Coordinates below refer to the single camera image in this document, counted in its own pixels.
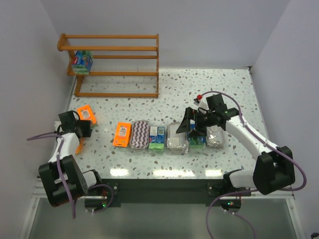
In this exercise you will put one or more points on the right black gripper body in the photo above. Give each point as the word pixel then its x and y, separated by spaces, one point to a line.
pixel 193 120

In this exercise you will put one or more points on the wooden two-tier shelf rack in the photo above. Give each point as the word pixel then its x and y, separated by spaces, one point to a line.
pixel 64 45

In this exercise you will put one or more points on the grey wrapped sponge right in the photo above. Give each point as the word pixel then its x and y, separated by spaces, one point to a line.
pixel 215 137

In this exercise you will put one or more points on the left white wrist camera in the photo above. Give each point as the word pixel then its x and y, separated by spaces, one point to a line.
pixel 57 126

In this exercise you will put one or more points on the blue label green sponge pack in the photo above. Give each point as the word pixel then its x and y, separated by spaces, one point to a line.
pixel 157 138

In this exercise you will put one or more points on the grey wrapped sponge centre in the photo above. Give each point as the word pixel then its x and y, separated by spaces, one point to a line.
pixel 176 142

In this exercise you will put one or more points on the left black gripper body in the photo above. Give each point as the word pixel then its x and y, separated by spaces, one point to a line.
pixel 84 128

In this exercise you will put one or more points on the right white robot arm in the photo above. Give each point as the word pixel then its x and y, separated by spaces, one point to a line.
pixel 274 169

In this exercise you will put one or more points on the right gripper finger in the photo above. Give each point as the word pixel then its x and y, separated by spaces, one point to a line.
pixel 195 133
pixel 185 123

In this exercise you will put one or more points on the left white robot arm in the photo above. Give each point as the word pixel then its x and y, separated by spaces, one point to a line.
pixel 61 177

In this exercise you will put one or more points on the grey wrapped sponge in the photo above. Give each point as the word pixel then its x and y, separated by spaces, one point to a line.
pixel 176 142
pixel 215 137

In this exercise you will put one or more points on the purple wavy striped sponge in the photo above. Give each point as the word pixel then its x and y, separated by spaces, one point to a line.
pixel 140 134

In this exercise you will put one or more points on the orange sponge box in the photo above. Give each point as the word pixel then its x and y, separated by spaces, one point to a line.
pixel 80 146
pixel 122 134
pixel 85 112

